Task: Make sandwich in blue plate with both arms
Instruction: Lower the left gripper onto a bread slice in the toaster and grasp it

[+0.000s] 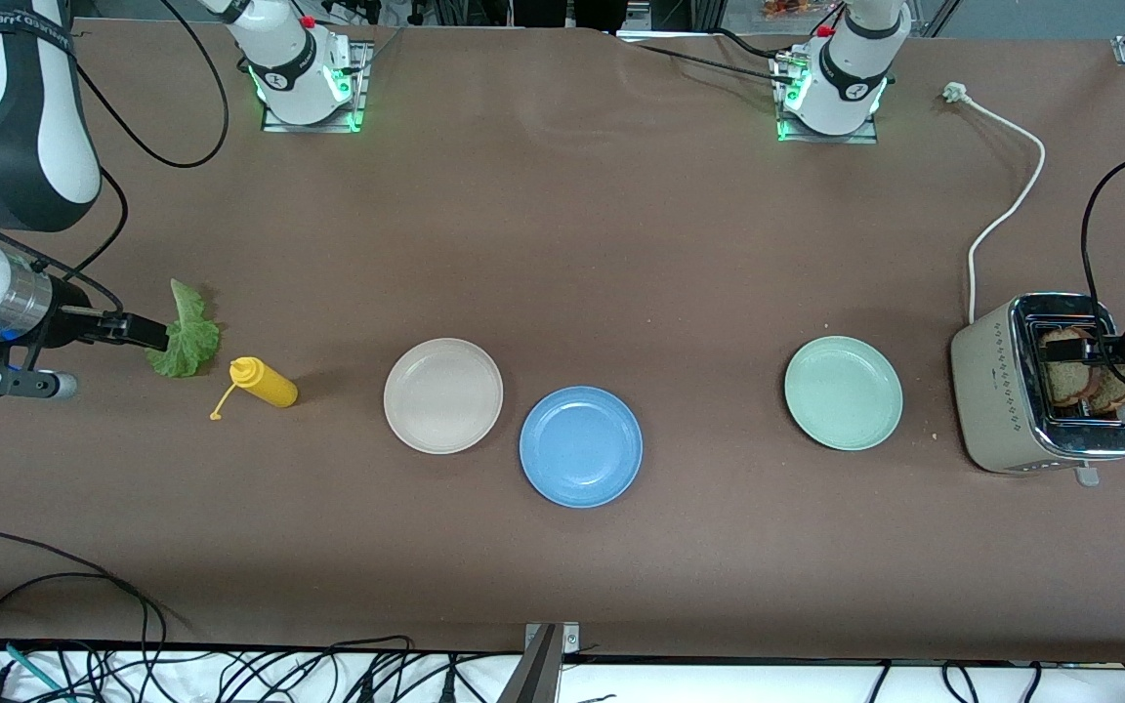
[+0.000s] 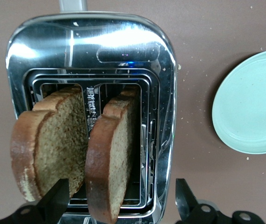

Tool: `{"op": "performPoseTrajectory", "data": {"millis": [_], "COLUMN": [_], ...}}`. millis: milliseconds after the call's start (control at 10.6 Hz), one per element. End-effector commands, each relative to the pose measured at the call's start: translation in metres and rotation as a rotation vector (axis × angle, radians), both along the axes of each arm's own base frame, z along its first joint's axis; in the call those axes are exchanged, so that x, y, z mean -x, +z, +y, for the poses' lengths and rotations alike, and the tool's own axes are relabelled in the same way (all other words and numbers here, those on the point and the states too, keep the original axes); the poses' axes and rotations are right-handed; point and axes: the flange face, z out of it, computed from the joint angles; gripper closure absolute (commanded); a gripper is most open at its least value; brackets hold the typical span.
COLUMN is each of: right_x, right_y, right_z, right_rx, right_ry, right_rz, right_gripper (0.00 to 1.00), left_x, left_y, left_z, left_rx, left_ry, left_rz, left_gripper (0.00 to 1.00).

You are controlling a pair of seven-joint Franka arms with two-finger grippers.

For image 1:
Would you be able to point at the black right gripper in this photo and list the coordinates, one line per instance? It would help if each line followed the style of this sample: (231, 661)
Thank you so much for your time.
(71, 317)

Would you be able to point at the brown bread slice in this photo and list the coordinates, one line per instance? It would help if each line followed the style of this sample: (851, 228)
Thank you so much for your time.
(1062, 383)
(1114, 391)

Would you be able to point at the green lettuce leaf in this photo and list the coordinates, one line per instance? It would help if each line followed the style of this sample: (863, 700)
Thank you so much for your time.
(189, 337)

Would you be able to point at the yellow squeeze bottle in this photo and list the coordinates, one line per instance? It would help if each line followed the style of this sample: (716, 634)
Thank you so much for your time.
(270, 386)

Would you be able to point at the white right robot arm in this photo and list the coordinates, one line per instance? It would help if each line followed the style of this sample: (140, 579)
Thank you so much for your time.
(20, 127)

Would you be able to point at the green round plate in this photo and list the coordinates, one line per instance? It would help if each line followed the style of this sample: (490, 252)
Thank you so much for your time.
(844, 392)

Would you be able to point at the beige round plate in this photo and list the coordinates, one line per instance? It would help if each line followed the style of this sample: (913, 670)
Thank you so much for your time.
(443, 395)

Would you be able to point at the blue round plate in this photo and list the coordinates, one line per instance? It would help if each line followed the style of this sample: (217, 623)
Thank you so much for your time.
(580, 447)

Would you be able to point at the beige chrome toaster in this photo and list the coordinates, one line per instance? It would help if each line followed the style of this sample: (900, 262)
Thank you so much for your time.
(997, 391)

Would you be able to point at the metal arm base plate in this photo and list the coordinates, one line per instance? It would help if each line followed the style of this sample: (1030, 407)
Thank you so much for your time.
(363, 88)
(826, 139)

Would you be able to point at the grey metal table bracket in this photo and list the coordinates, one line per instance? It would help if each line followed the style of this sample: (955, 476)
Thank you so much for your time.
(538, 674)

